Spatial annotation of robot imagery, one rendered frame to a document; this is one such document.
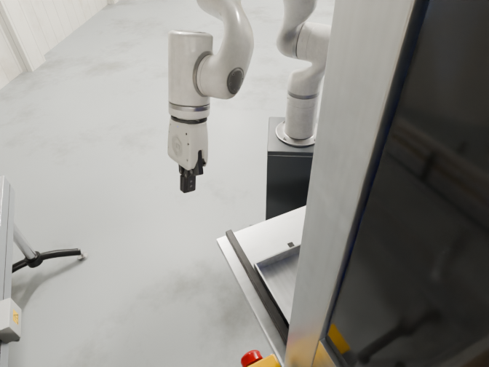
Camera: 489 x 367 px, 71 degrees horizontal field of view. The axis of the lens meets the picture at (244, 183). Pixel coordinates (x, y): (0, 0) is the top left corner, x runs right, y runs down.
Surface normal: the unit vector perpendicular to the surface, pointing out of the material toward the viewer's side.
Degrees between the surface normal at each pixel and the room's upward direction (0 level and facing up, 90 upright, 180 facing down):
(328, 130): 90
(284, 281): 0
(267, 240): 0
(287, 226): 0
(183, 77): 74
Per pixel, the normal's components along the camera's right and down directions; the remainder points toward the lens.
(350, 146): -0.91, 0.30
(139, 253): -0.02, -0.73
